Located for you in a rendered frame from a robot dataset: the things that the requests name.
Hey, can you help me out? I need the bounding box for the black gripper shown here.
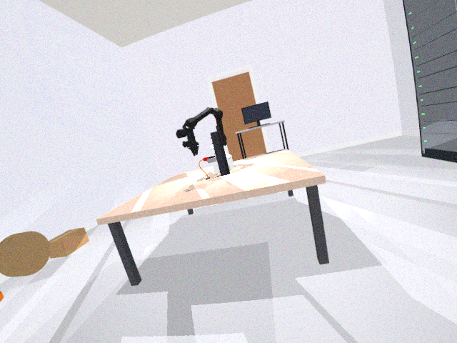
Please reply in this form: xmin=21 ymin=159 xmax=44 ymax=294
xmin=186 ymin=135 xmax=199 ymax=156

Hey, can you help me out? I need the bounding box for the dark grey power strip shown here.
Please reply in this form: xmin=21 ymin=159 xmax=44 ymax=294
xmin=210 ymin=125 xmax=230 ymax=176

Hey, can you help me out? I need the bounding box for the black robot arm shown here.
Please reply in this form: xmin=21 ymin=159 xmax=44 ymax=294
xmin=176 ymin=107 xmax=227 ymax=148

